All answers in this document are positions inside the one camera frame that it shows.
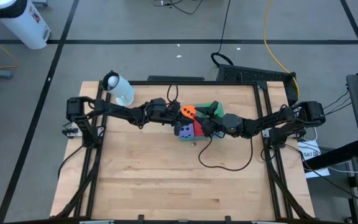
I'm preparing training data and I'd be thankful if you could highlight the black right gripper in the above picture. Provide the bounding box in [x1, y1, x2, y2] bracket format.
[195, 101, 227, 138]

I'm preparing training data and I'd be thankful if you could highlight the large green foam die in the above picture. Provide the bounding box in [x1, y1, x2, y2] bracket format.
[197, 100, 226, 119]

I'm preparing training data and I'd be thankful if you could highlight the large orange foam die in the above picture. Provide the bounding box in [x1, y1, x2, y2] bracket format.
[180, 105, 198, 121]

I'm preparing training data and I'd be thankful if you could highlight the large red foam die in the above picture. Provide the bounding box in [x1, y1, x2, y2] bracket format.
[192, 119, 205, 138]

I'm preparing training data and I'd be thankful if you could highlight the large purple foam die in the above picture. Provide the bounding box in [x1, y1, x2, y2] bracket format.
[178, 123, 196, 140]

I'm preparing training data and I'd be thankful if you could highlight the teal plastic bin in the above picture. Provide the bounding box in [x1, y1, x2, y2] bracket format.
[178, 101, 227, 142]

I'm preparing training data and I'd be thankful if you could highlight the black flat bar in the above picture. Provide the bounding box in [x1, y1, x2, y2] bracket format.
[147, 75, 206, 83]

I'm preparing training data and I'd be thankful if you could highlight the black mesh box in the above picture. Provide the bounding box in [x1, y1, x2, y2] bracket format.
[216, 63, 293, 83]

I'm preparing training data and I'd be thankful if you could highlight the white paper label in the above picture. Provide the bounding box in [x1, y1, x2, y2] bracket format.
[296, 140, 331, 180]

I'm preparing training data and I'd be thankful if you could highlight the black metal beam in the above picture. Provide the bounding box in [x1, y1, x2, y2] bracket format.
[303, 139, 358, 171]

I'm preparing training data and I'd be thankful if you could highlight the white trash can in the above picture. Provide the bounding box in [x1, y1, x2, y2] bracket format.
[0, 0, 52, 50]

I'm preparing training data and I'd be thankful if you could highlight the black metal table frame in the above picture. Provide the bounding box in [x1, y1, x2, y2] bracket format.
[53, 79, 315, 220]

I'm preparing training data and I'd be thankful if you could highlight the white camera on stand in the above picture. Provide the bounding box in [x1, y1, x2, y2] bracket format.
[103, 70, 136, 108]

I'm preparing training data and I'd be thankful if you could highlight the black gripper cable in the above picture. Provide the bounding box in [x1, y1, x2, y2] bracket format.
[198, 135, 255, 172]

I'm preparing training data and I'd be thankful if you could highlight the white cable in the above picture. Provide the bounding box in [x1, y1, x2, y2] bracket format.
[327, 166, 358, 174]

